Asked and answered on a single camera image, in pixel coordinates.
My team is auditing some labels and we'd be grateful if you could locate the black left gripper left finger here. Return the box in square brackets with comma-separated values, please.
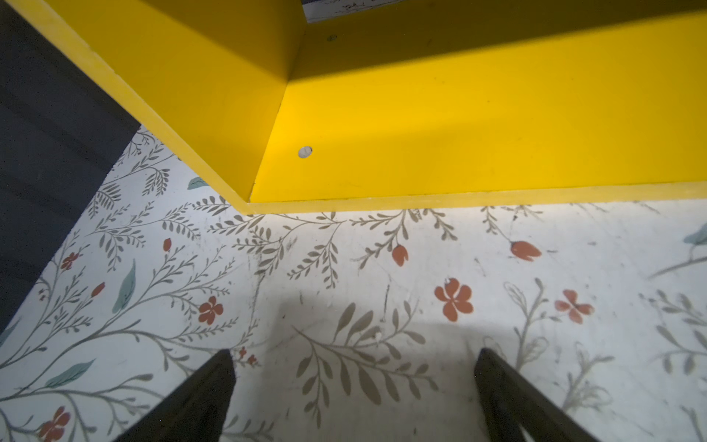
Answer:
[117, 349, 236, 441]

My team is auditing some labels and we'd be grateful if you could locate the yellow wooden shelf unit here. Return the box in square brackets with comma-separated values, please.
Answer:
[12, 1, 706, 214]

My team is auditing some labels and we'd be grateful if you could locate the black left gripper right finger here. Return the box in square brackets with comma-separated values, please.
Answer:
[474, 347, 596, 442]

